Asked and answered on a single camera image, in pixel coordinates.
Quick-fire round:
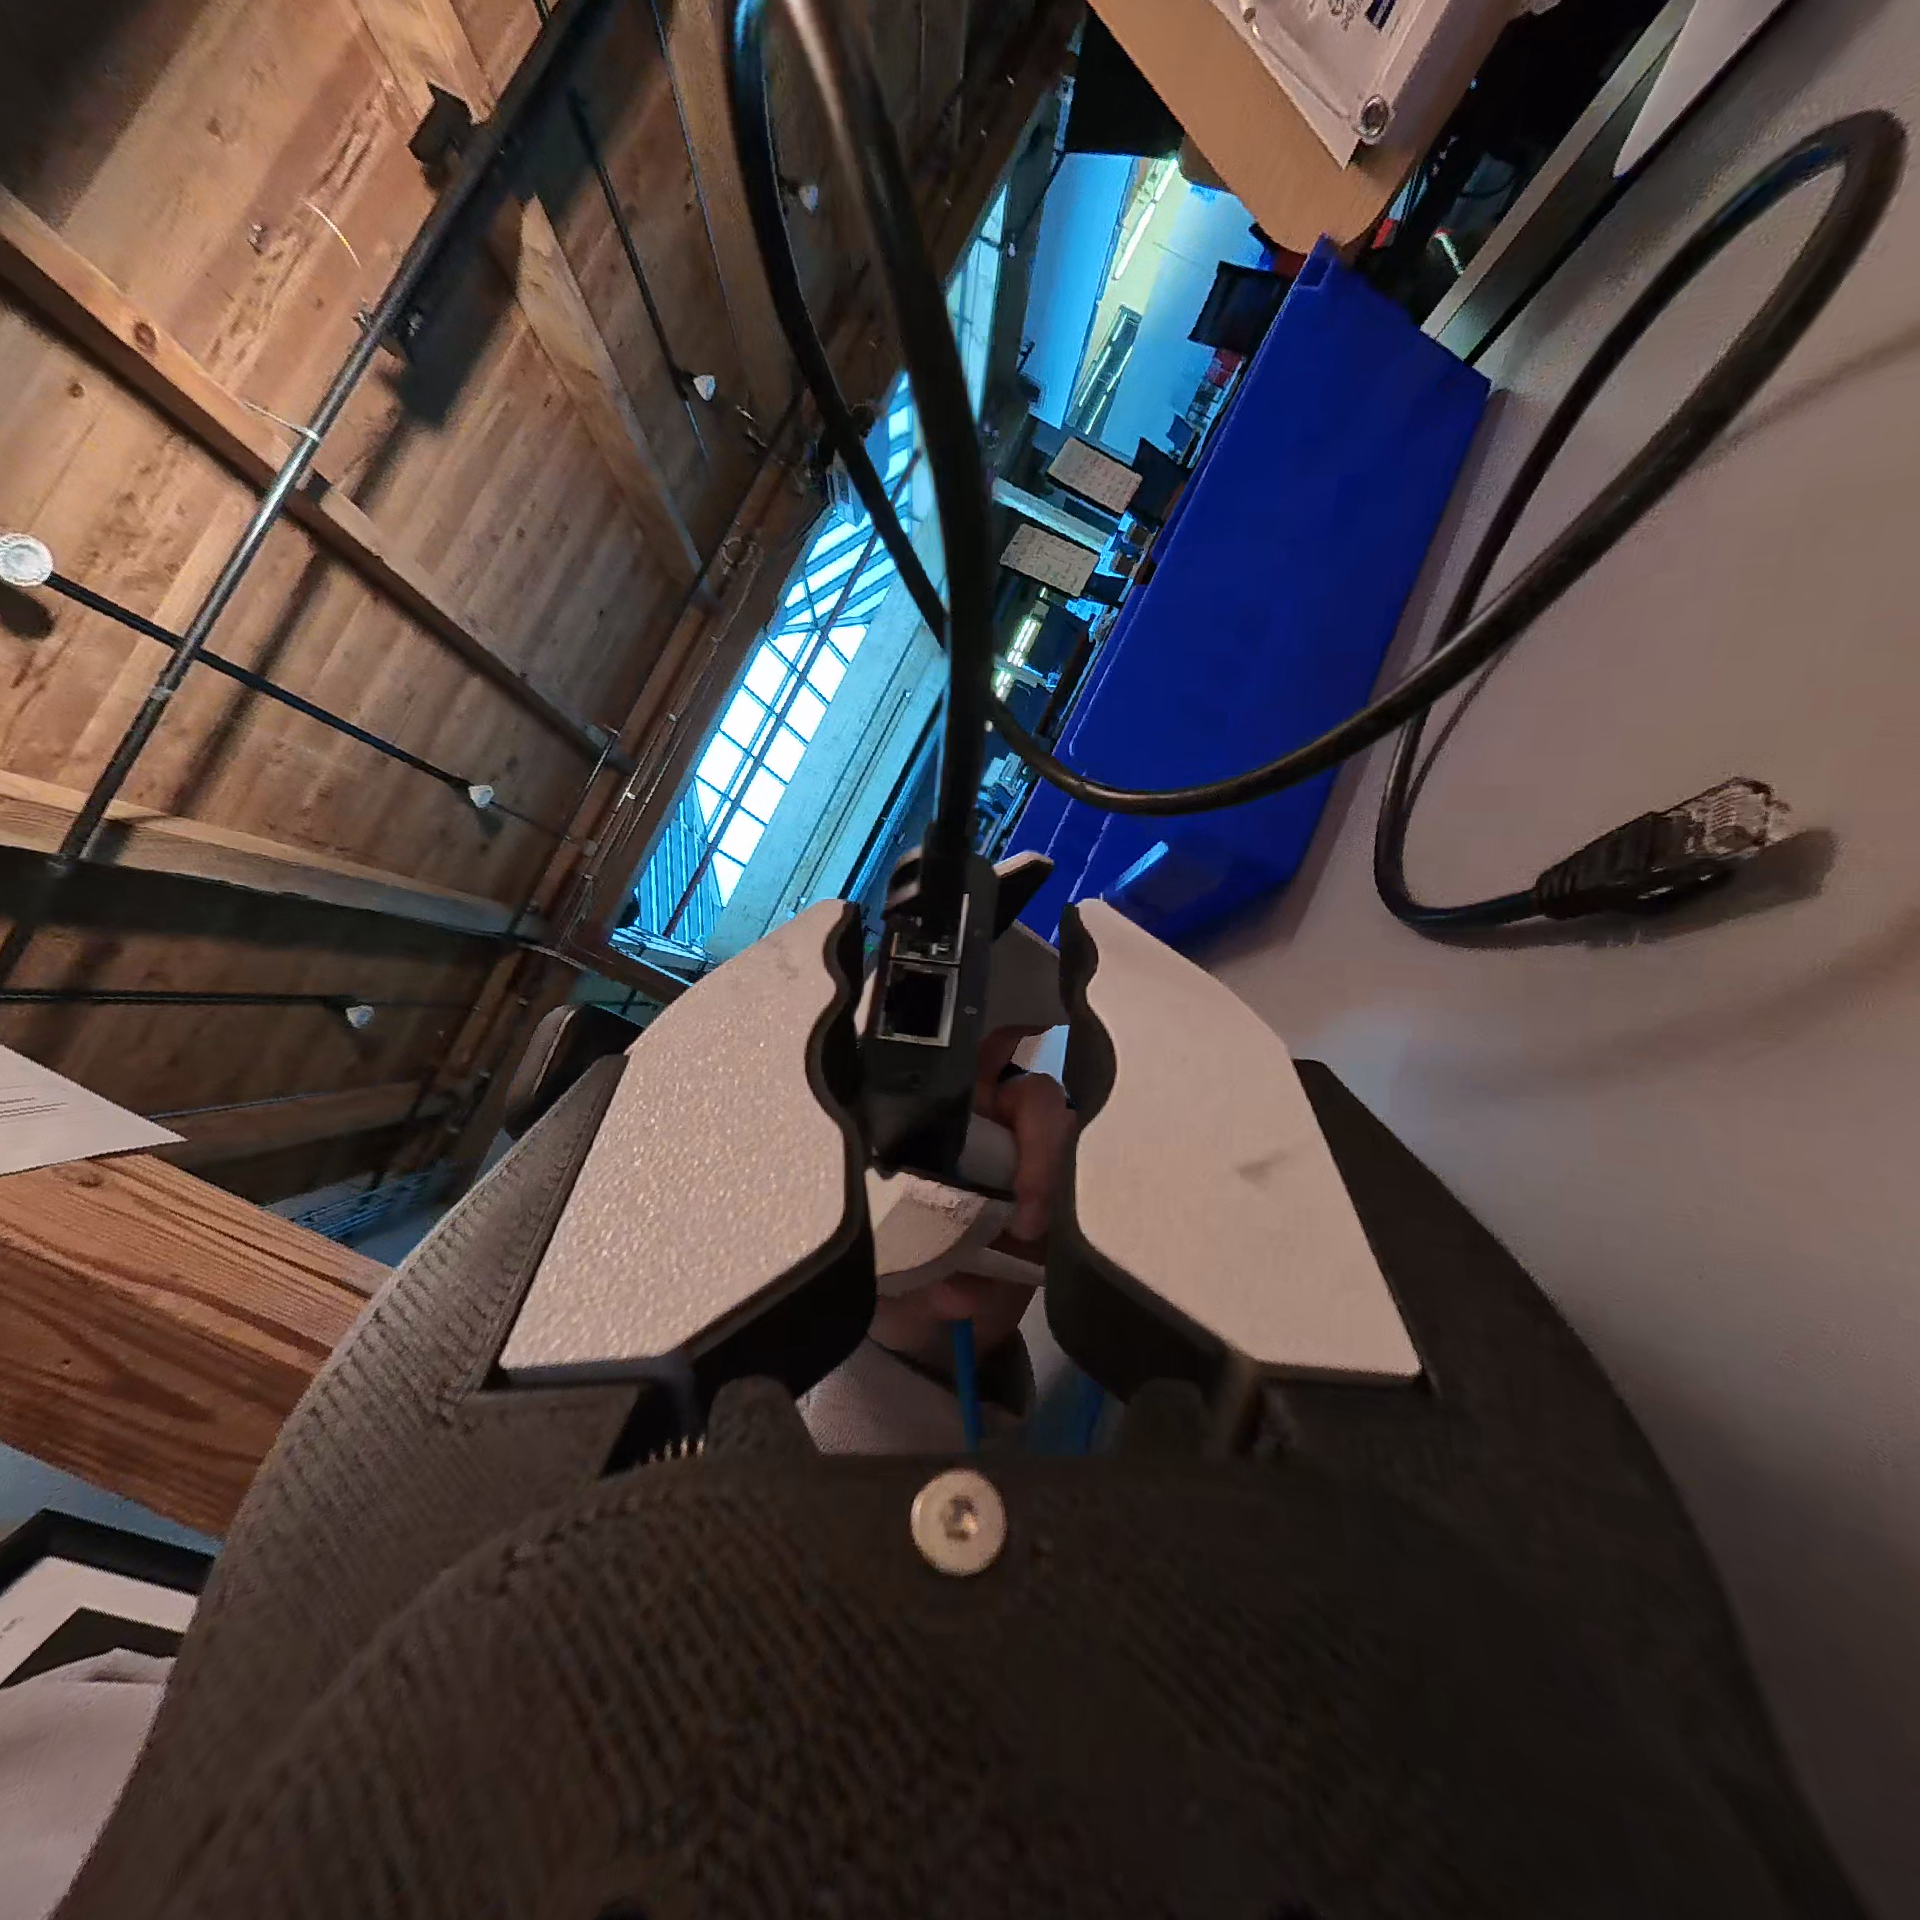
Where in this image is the grey desk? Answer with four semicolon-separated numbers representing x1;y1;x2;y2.
1153;0;1920;1920

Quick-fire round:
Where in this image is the black network cable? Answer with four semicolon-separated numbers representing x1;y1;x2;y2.
725;0;1907;924

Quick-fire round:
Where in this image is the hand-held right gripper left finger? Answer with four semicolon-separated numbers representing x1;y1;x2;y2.
493;900;882;1375

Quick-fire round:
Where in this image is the blue storage bin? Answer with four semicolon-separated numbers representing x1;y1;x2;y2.
995;232;1497;950

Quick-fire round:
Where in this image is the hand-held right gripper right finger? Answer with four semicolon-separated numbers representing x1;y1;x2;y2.
1044;900;1428;1384

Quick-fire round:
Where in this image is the black network adapter box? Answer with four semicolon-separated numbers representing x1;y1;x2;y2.
851;849;1004;1190

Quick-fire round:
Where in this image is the person's left hand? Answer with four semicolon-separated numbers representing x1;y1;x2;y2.
868;1071;1077;1360

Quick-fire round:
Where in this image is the wooden document stand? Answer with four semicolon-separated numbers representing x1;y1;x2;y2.
1080;0;1808;260

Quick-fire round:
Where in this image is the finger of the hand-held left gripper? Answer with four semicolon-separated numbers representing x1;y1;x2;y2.
975;851;1060;1040
867;1154;1047;1304

